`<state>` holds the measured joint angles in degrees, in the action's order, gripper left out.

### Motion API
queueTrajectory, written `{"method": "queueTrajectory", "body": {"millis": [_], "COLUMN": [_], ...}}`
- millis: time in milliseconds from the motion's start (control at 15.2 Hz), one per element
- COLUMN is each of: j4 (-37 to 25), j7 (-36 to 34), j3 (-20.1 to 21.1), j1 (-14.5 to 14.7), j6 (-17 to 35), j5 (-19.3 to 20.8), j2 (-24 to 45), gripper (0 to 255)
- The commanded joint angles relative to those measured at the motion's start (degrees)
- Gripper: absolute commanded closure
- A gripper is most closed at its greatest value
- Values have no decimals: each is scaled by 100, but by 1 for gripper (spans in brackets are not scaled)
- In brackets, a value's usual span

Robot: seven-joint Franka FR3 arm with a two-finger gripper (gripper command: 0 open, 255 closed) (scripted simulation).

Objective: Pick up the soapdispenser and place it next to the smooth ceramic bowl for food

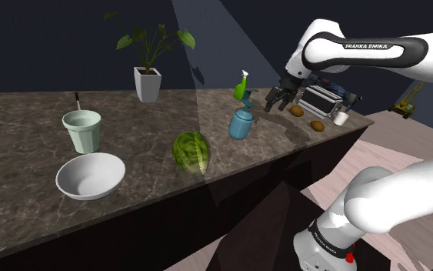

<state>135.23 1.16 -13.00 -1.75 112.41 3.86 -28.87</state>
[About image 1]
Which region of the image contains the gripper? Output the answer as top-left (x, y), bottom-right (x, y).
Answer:
top-left (264, 73), bottom-right (308, 113)

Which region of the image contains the green spray bottle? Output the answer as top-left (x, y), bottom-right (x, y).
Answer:
top-left (232, 69), bottom-right (250, 102)

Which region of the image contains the silver black toaster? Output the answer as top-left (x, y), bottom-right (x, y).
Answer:
top-left (298, 85), bottom-right (344, 119)

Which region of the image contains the blue spray bottle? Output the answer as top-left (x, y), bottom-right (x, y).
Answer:
top-left (228, 89), bottom-right (260, 142)

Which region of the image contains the blue power drill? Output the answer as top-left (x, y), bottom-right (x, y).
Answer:
top-left (315, 78), bottom-right (364, 112)

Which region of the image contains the white mug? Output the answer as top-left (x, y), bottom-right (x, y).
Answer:
top-left (331, 111), bottom-right (351, 127)

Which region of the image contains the green lettuce head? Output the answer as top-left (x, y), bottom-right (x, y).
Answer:
top-left (171, 129), bottom-right (212, 177)

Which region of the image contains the yellow toy crane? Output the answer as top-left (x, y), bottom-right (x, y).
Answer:
top-left (387, 80), bottom-right (426, 120)

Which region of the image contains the green plant in white pot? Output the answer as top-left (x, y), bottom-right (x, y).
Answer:
top-left (103, 11), bottom-right (197, 104)

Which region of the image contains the pale green cup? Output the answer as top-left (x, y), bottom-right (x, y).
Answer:
top-left (62, 109), bottom-right (102, 156)

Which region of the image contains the white bowl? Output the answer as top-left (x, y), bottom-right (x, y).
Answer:
top-left (55, 152), bottom-right (127, 202)

